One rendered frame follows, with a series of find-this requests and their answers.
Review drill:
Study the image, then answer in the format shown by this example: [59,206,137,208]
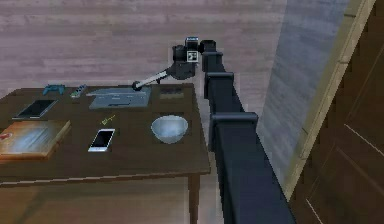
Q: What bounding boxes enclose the dark brown room door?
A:
[288,0,384,224]

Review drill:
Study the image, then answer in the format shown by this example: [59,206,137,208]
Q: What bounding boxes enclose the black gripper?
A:
[131,44,198,92]

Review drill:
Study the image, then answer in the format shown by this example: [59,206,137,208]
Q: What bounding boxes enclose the grey remote control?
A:
[69,84,88,99]

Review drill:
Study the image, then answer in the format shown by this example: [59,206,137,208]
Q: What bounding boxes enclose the black tablet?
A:
[12,99,59,120]

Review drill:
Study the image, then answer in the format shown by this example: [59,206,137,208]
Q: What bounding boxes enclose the grey laptop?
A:
[85,85,153,110]

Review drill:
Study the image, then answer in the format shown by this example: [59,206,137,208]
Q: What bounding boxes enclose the small yellow keys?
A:
[101,114,117,126]

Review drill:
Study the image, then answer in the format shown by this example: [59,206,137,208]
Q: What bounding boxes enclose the white smartphone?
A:
[87,128,116,153]

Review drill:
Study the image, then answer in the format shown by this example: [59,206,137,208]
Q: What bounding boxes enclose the dark brown wooden table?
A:
[0,83,212,224]

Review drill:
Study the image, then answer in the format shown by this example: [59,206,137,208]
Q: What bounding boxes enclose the blue game controller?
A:
[42,84,67,96]

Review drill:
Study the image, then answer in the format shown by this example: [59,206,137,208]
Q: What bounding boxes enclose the pale grey bowl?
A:
[150,115,189,145]

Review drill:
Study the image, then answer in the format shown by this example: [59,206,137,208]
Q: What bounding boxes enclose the brown book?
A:
[0,119,72,162]

